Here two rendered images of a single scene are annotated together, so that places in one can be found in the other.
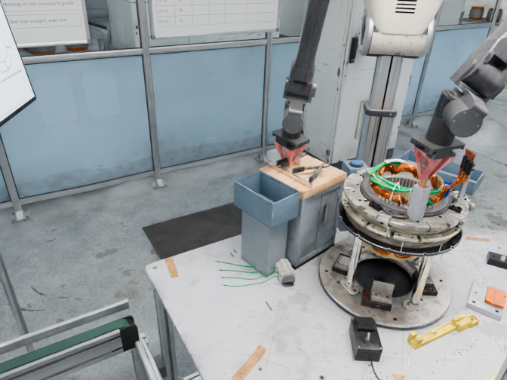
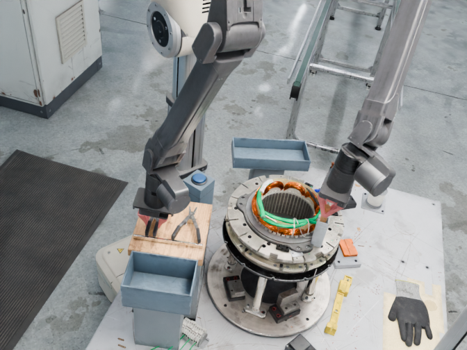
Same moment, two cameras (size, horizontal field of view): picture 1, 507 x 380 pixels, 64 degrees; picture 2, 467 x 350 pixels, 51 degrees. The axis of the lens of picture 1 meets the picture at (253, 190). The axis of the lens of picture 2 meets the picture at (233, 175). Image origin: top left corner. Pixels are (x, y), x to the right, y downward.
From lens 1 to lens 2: 0.71 m
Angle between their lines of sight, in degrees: 40
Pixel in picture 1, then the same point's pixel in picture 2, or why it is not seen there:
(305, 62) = (182, 141)
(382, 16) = (190, 20)
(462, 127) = (380, 189)
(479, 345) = (363, 300)
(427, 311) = (320, 294)
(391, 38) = not seen: hidden behind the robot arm
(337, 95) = (26, 19)
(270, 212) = (187, 303)
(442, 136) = (347, 186)
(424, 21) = not seen: hidden behind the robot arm
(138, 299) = not seen: outside the picture
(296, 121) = (183, 201)
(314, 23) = (201, 110)
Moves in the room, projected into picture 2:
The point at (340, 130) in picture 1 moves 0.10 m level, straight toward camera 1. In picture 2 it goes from (44, 61) to (48, 69)
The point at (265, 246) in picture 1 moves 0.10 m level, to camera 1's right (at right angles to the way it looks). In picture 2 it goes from (175, 328) to (205, 307)
